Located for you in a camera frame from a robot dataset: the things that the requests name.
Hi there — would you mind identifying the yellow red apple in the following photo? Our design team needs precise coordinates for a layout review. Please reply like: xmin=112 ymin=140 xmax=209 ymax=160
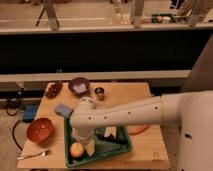
xmin=70 ymin=142 xmax=84 ymax=158

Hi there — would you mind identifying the purple bowl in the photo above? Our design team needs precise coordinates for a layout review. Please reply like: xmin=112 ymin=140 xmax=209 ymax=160
xmin=68 ymin=77 xmax=90 ymax=95

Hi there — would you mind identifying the black cable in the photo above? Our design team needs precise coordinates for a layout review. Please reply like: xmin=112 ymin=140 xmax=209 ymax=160
xmin=5 ymin=89 xmax=25 ymax=117

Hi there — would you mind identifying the blue sponge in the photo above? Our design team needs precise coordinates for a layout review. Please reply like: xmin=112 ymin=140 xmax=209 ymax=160
xmin=55 ymin=104 xmax=73 ymax=117

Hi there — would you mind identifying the orange carrot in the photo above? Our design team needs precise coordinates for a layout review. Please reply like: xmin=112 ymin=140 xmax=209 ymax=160
xmin=129 ymin=125 xmax=149 ymax=135

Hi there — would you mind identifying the small metal cup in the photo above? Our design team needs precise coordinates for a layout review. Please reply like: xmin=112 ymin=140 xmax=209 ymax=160
xmin=95 ymin=87 xmax=105 ymax=100

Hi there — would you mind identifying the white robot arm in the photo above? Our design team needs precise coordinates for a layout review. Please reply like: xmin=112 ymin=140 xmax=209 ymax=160
xmin=70 ymin=91 xmax=213 ymax=171

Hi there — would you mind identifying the blue box on floor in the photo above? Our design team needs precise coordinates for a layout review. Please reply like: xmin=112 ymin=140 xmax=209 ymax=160
xmin=23 ymin=105 xmax=38 ymax=123

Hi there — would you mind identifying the green plastic tray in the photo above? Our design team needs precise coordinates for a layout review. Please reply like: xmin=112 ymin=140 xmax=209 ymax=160
xmin=64 ymin=118 xmax=132 ymax=168

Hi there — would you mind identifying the red bowl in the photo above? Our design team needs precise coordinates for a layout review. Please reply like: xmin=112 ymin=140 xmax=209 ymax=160
xmin=26 ymin=118 xmax=54 ymax=144

